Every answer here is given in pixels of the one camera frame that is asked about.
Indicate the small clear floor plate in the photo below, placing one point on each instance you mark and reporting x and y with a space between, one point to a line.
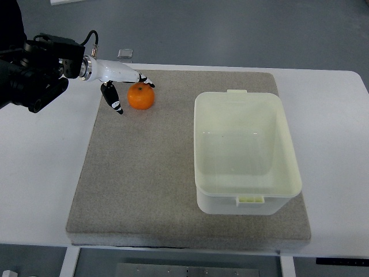
125 53

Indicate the grey metal base plate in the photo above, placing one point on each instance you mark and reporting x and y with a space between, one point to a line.
131 269

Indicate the cream plastic box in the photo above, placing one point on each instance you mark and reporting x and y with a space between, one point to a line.
244 159

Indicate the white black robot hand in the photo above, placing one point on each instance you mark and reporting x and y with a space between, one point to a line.
107 72

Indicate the white table leg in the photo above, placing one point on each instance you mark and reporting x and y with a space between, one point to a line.
287 266
70 261

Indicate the white object top edge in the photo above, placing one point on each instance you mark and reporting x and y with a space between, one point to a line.
61 2

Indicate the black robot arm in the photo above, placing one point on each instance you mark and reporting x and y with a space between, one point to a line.
36 74

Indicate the orange fruit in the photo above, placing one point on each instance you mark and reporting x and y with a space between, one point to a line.
141 96

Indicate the white table leg right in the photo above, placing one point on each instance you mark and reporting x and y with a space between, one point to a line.
287 266

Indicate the small white block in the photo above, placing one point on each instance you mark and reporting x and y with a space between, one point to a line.
9 273

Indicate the black control panel strip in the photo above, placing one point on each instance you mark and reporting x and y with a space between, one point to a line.
342 261

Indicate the white table leg left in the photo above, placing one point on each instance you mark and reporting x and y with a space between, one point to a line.
70 261

